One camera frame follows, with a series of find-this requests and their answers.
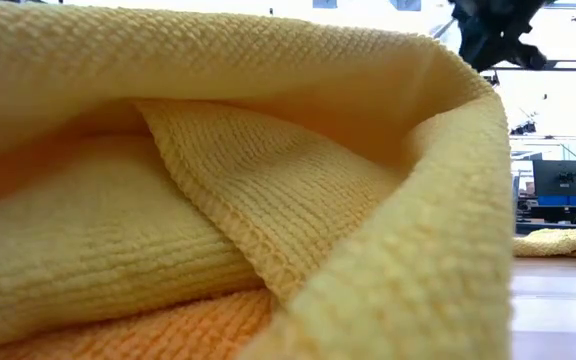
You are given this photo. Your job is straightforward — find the orange microfiber towel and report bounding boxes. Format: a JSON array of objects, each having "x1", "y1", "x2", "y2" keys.
[{"x1": 0, "y1": 287, "x2": 282, "y2": 360}]

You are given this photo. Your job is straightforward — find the yellow microfiber towel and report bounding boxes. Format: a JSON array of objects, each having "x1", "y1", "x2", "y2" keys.
[
  {"x1": 511, "y1": 224, "x2": 576, "y2": 260},
  {"x1": 0, "y1": 0, "x2": 514, "y2": 360}
]

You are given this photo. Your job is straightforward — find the black computer monitor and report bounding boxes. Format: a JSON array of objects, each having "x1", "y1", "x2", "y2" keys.
[{"x1": 532, "y1": 159, "x2": 576, "y2": 199}]

